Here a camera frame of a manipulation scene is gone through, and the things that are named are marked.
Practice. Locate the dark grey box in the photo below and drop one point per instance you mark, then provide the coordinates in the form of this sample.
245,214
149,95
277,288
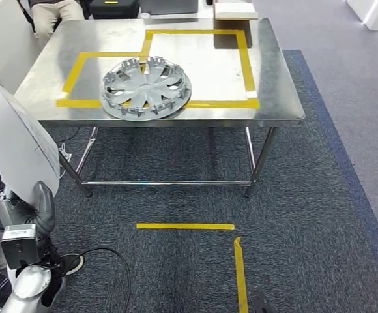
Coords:
169,6

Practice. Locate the silver wheel hubcap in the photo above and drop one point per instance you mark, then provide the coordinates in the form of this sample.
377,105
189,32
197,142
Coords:
143,93

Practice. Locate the person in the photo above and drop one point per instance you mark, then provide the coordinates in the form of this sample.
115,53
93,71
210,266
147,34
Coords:
52,15

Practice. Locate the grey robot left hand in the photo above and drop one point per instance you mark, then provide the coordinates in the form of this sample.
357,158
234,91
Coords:
45,211

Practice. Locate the black round floor disc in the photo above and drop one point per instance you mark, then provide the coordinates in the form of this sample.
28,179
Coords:
73,264

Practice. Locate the yellow floor tape strip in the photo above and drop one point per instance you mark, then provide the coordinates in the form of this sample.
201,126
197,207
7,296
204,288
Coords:
185,226
241,276

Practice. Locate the yellow workbench tape outline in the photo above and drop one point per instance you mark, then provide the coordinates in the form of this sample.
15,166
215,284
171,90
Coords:
244,65

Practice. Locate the stainless steel workbench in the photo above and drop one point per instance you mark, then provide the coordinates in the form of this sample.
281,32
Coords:
274,77

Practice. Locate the white office desk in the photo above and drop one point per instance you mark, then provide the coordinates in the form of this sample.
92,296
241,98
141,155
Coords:
6,43

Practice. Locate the white power strip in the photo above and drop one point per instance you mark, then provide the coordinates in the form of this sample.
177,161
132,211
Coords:
65,153

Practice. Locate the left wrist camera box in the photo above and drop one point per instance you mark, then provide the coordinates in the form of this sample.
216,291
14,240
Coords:
19,248

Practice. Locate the black robot foot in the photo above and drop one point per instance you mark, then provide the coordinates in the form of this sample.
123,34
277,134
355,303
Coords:
258,302

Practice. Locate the black carrying case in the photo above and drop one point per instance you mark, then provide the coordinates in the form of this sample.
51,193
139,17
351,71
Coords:
114,11

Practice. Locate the white plastic car part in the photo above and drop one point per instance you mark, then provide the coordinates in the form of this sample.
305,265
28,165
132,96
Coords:
13,138

